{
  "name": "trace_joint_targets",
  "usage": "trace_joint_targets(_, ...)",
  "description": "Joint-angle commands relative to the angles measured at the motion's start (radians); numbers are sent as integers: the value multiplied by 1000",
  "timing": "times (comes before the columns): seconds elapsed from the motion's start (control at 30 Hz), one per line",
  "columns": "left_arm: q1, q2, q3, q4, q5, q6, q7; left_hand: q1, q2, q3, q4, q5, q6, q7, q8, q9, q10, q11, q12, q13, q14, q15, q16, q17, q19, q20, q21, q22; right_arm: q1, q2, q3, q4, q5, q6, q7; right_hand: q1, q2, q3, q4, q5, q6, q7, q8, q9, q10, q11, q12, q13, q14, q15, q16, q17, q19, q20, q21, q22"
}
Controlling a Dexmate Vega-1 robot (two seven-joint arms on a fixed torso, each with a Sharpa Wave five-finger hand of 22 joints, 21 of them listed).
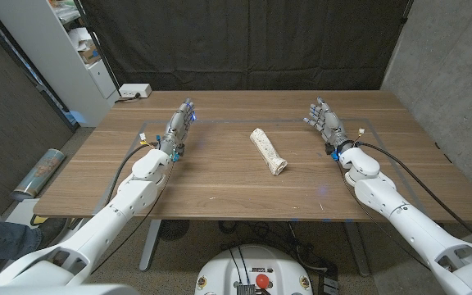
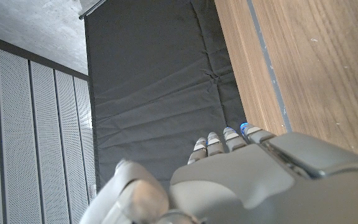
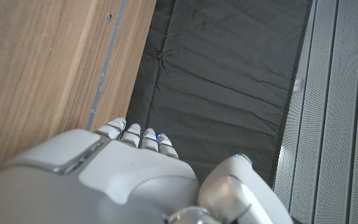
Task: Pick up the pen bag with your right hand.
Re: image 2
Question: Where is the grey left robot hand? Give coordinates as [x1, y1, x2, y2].
[79, 122, 358, 224]

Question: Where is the wooden table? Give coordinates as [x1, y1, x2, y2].
[246, 0, 293, 133]

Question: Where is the black backdrop cloth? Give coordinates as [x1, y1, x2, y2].
[84, 0, 248, 190]

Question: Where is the perforated panel partition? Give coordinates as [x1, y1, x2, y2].
[0, 30, 98, 224]

